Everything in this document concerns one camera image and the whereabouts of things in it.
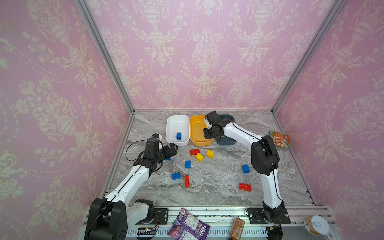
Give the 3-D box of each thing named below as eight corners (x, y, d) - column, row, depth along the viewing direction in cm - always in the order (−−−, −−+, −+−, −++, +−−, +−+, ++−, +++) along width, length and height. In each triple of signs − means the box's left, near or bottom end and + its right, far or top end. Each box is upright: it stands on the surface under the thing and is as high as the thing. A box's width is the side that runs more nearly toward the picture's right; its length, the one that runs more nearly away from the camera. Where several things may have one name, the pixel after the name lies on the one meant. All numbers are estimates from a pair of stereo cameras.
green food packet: (266, 141, 105) (268, 139, 103) (268, 131, 111) (269, 129, 109) (288, 148, 101) (290, 146, 100) (288, 138, 107) (290, 136, 105)
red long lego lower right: (238, 189, 85) (239, 188, 83) (238, 183, 87) (239, 182, 85) (250, 192, 84) (251, 191, 82) (250, 186, 86) (251, 185, 84)
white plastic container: (164, 146, 103) (162, 141, 97) (168, 121, 117) (167, 115, 112) (190, 146, 103) (189, 141, 97) (190, 121, 117) (190, 115, 112)
